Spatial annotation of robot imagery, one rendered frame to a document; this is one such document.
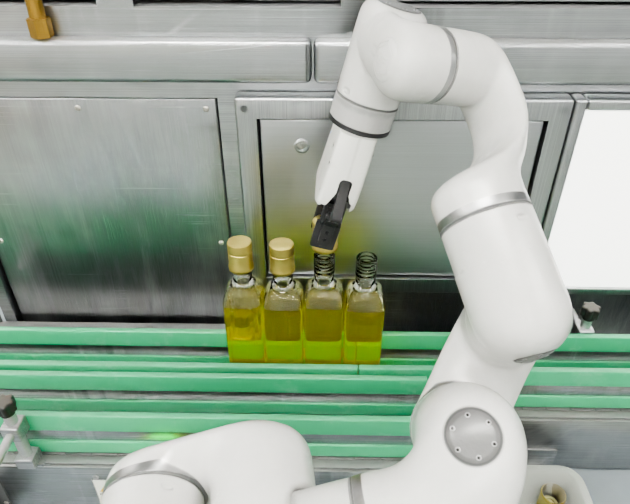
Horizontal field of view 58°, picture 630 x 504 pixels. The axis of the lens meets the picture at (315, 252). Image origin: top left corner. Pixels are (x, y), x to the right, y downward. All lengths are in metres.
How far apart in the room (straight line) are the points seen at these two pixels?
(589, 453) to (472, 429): 0.64
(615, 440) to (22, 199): 1.03
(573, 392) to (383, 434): 0.32
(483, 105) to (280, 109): 0.30
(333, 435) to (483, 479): 0.41
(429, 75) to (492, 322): 0.23
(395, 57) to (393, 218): 0.39
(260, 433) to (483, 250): 0.25
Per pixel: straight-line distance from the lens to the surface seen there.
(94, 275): 1.09
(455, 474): 0.45
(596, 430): 1.03
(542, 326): 0.49
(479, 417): 0.45
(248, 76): 0.81
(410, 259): 0.95
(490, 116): 0.62
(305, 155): 0.85
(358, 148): 0.65
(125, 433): 0.88
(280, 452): 0.53
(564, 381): 0.95
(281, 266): 0.77
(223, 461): 0.54
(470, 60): 0.60
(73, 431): 0.90
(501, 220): 0.50
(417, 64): 0.55
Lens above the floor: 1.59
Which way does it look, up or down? 35 degrees down
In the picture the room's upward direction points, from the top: straight up
